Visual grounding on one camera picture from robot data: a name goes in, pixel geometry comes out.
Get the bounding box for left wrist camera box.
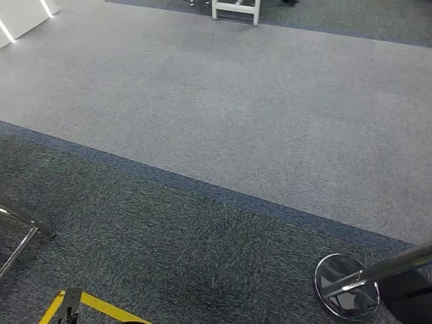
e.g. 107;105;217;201
57;287;84;324

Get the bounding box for white block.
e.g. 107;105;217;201
0;0;59;49

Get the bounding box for black chrome barrier stanchion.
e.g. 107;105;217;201
314;241;432;321

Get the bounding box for white bench frame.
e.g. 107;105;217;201
211;0;261;27

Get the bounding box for yellow floor tape square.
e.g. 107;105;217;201
38;290;153;324

